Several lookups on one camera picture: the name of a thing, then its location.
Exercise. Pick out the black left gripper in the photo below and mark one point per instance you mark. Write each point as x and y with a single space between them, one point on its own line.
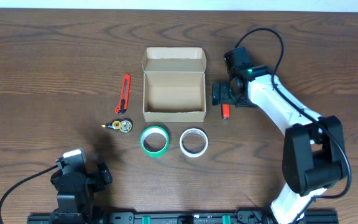
97 177

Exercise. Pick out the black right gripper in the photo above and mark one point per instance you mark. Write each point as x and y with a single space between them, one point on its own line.
220 94

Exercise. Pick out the red stapler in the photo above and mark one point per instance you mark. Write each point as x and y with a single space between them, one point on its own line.
225 109

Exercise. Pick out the white tape roll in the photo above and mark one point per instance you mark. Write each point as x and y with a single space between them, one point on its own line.
193 131

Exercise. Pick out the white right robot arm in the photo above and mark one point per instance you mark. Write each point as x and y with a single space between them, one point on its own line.
314 157

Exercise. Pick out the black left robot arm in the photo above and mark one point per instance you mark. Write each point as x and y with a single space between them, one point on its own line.
76 207

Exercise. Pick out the open cardboard box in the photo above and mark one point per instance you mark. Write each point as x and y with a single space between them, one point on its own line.
174 84

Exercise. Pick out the black yellow correction tape dispenser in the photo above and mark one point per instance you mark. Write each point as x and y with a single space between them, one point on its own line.
120 125

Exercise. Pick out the red utility knife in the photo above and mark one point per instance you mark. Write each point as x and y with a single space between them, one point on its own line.
122 106

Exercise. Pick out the green tape roll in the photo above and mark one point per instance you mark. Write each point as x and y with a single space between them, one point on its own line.
154 130

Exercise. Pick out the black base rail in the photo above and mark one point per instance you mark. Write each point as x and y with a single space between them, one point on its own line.
240 216

